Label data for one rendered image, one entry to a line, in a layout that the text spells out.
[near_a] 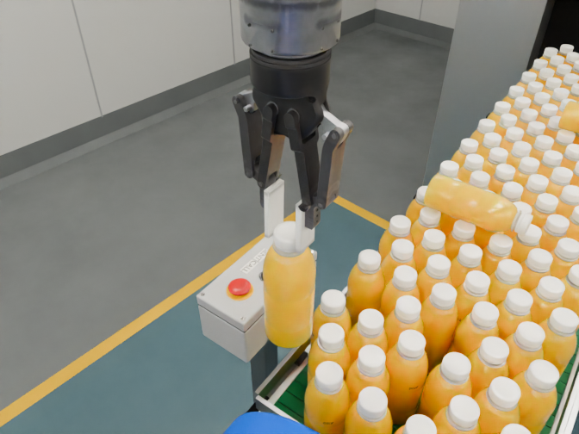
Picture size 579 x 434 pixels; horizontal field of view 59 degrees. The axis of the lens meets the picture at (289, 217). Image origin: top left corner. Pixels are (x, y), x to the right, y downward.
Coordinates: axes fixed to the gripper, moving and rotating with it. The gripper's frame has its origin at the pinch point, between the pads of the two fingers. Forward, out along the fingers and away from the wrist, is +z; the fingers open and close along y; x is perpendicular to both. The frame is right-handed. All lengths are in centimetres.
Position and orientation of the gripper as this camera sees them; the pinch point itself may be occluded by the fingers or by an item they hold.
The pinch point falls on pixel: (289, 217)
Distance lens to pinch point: 59.1
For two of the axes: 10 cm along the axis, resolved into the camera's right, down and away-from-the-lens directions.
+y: 8.1, 3.7, -4.5
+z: 0.0, 7.8, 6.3
